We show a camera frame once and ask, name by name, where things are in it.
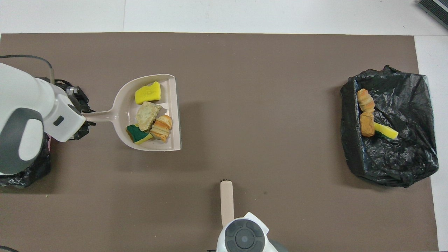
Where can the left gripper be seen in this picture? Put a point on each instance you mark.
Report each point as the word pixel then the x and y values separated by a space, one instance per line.
pixel 62 85

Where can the beige plastic dustpan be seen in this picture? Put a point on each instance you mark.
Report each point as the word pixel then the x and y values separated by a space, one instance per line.
pixel 122 112

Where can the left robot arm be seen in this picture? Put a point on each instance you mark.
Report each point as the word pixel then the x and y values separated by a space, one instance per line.
pixel 24 112

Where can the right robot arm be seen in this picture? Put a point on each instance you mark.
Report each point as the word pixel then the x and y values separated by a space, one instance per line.
pixel 245 238

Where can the black trash bag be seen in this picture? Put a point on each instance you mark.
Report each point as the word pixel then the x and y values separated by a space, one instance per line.
pixel 31 171

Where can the bin lined with black bag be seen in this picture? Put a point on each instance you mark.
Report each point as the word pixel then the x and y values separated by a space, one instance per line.
pixel 402 154

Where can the green and yellow sponge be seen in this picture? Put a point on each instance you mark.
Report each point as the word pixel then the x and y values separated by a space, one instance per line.
pixel 386 131
pixel 136 134

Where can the pale beige bread slice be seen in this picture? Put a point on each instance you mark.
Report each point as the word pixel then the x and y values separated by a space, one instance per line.
pixel 147 114

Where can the yellow sponge piece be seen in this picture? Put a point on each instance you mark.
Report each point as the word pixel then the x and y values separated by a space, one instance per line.
pixel 148 93

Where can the golden croissant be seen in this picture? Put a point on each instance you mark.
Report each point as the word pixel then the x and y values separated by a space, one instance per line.
pixel 365 100
pixel 161 128

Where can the brown bread chunk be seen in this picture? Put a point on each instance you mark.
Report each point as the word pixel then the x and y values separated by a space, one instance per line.
pixel 367 124

